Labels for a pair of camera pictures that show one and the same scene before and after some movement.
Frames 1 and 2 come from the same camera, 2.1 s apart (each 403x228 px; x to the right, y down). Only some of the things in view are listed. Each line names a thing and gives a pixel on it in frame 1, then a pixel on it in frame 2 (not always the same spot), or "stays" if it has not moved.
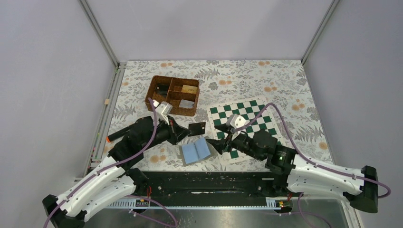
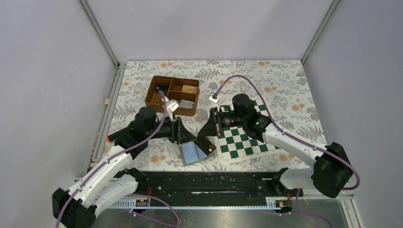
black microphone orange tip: (115, 135) stays
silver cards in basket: (186, 104) stays
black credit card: (196, 128) -> (205, 144)
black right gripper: (218, 144) -> (210, 128)
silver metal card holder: (202, 149) stays
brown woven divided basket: (182, 93) stays
